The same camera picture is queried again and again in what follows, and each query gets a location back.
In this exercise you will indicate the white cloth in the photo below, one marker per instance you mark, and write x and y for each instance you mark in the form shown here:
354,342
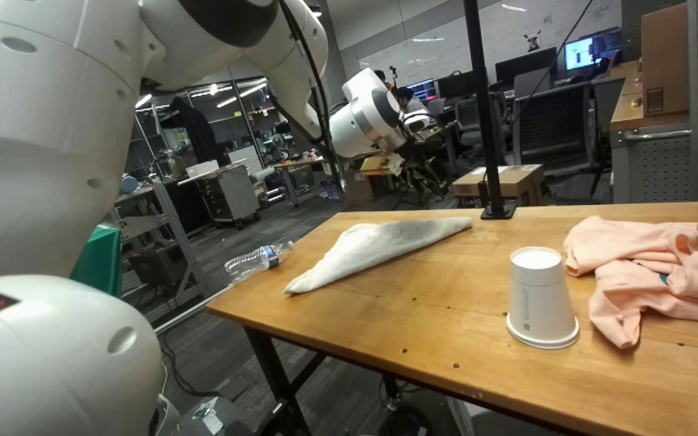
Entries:
364,246

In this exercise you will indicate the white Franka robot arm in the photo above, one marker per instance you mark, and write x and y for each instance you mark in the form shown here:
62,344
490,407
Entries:
41,121

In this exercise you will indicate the green cloth cover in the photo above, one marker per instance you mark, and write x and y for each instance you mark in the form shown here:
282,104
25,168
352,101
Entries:
99,258

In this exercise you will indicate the pink cloth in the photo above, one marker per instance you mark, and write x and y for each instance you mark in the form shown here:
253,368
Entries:
648,266

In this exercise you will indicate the clear plastic water bottle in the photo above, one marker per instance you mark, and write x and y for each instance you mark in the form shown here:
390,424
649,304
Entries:
253,260

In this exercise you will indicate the white rolling cabinet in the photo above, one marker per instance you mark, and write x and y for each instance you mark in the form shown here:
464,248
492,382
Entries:
236,195

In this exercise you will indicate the grey metal cart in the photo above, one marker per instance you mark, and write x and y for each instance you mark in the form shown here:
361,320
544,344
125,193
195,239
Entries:
163,233

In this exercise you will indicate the white paper cup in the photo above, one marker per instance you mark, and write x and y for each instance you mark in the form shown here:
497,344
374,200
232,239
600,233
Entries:
539,298

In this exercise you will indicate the black office chair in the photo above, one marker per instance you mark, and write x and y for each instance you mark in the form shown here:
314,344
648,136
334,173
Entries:
550,121

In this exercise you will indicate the lit computer monitor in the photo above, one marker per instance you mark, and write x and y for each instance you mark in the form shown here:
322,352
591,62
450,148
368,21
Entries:
586,53

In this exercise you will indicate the grey cabinet with wooden top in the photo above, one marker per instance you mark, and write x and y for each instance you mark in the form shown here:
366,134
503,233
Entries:
665,161

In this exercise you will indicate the large cardboard sheet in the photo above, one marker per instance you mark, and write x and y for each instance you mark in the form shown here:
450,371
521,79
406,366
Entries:
667,57

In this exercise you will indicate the black camera stand pole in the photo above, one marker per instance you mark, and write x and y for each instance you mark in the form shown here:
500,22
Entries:
484,121

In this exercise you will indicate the black table frame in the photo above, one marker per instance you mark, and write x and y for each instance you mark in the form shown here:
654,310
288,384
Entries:
271,371

